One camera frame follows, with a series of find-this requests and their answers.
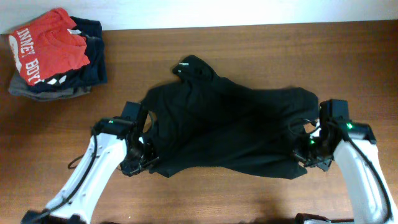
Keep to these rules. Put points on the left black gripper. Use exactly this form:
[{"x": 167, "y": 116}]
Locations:
[{"x": 132, "y": 169}]

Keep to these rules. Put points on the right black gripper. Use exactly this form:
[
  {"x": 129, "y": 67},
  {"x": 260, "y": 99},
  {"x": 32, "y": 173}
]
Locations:
[{"x": 321, "y": 163}]

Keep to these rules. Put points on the black t-shirt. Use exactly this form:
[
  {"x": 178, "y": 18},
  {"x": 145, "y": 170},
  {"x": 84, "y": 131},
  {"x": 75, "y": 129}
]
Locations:
[{"x": 204, "y": 120}]

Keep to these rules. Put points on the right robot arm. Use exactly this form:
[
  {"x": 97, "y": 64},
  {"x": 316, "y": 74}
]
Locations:
[{"x": 352, "y": 146}]

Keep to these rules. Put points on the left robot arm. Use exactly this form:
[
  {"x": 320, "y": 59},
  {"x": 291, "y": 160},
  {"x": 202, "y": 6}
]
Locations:
[{"x": 115, "y": 144}]

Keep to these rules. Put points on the navy folded garment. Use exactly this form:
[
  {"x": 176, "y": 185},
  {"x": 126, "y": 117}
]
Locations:
[{"x": 88, "y": 75}]

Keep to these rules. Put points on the red folded printed t-shirt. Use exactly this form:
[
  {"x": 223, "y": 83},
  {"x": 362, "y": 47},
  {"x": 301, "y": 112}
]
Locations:
[{"x": 47, "y": 46}]

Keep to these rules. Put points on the grey folded garment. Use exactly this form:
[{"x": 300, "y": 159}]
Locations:
[{"x": 18, "y": 87}]

